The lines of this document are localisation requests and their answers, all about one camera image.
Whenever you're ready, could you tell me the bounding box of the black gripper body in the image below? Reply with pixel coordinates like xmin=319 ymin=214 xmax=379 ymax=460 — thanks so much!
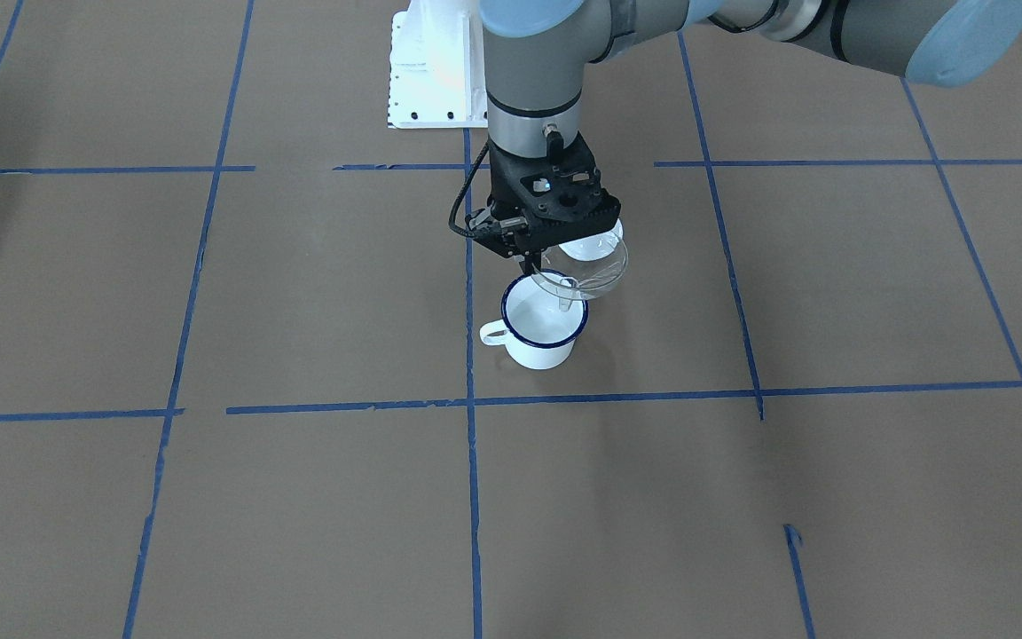
xmin=465 ymin=134 xmax=621 ymax=259

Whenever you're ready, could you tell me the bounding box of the clear glass funnel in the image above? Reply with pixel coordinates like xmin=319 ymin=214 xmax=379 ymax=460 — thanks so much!
xmin=529 ymin=242 xmax=629 ymax=311

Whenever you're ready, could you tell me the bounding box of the white ceramic lid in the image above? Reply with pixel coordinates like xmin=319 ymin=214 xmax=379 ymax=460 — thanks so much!
xmin=559 ymin=219 xmax=624 ymax=262

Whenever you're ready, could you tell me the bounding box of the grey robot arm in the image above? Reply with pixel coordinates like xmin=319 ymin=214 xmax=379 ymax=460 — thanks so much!
xmin=449 ymin=1 xmax=1022 ymax=276

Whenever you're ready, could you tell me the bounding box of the white enamel cup blue rim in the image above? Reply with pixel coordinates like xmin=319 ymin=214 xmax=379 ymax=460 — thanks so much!
xmin=478 ymin=272 xmax=589 ymax=369

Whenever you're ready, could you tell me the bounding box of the brown paper table cover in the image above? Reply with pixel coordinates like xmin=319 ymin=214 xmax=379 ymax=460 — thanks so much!
xmin=0 ymin=1 xmax=1022 ymax=638

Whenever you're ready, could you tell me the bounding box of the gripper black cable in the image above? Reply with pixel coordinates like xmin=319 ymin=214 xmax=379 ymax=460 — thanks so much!
xmin=449 ymin=163 xmax=491 ymax=239

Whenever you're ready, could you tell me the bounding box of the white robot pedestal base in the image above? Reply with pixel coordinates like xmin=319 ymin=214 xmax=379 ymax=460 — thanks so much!
xmin=387 ymin=1 xmax=487 ymax=130

